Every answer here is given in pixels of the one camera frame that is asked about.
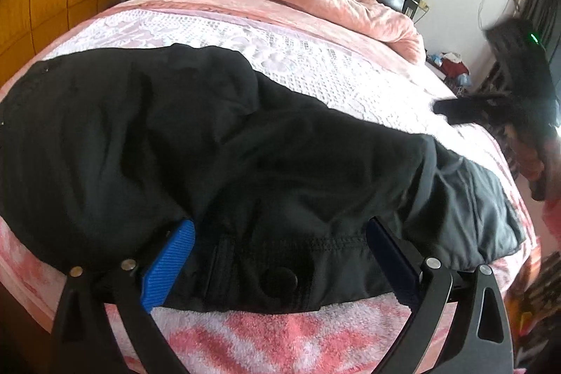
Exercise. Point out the person's right hand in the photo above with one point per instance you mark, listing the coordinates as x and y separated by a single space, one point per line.
528 159

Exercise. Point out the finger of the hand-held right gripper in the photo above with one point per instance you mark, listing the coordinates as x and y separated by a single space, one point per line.
464 107

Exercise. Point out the black jacket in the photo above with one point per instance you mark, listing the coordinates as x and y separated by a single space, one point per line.
219 137

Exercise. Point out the blue tissue pack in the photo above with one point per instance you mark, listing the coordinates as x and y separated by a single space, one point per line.
437 59

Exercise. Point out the blue packet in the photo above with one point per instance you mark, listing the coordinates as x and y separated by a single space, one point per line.
463 81

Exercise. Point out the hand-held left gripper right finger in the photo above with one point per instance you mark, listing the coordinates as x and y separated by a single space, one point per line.
390 255

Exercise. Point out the dark patterned curtain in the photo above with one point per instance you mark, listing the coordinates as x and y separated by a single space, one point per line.
541 1

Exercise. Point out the dark floral cloth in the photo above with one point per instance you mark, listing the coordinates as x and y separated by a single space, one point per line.
541 304

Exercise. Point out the pink floral towel blanket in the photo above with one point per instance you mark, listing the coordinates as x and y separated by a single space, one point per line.
263 339

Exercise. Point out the cream wall socket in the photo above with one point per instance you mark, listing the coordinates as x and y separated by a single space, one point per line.
416 8

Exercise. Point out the red cloth pile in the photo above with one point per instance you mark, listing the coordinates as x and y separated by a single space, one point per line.
453 67

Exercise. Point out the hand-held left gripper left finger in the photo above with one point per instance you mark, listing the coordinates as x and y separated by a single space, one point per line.
171 260

